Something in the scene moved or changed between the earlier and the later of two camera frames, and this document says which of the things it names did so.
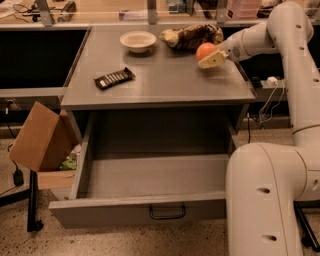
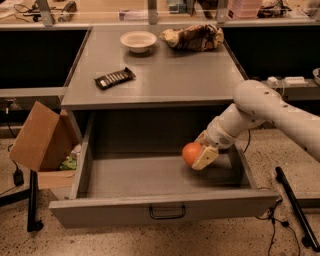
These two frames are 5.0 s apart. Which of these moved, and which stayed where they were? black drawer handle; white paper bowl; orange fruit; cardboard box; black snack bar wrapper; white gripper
Moved: orange fruit; white gripper
Stayed: cardboard box; black snack bar wrapper; white paper bowl; black drawer handle
